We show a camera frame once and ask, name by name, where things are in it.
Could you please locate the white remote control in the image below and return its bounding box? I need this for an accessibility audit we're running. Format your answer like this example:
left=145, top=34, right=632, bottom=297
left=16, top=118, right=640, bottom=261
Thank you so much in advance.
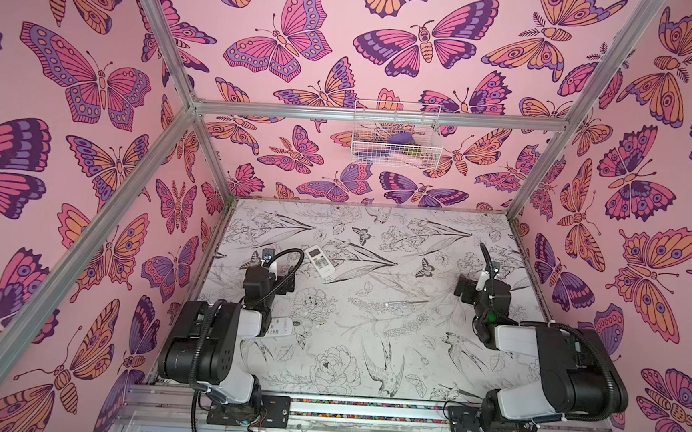
left=305, top=246, right=335, bottom=280
left=259, top=317, right=294, bottom=338

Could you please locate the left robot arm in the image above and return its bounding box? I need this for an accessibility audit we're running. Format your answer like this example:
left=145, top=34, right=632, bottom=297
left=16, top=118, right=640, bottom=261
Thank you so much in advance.
left=156, top=265, right=295, bottom=408

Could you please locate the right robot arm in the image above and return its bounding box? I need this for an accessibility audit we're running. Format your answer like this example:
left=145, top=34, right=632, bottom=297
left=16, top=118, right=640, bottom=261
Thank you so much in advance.
left=454, top=276, right=630, bottom=432

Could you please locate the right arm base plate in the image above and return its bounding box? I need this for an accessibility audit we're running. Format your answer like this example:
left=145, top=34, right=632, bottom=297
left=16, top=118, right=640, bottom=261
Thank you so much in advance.
left=443, top=401, right=529, bottom=432

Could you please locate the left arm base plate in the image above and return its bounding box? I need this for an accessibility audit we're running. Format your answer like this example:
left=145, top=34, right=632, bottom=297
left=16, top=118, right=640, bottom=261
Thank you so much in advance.
left=205, top=395, right=292, bottom=430

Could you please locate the white wire basket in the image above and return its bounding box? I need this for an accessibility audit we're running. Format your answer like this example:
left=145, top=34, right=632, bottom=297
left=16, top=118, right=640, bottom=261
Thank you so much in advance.
left=348, top=106, right=443, bottom=171

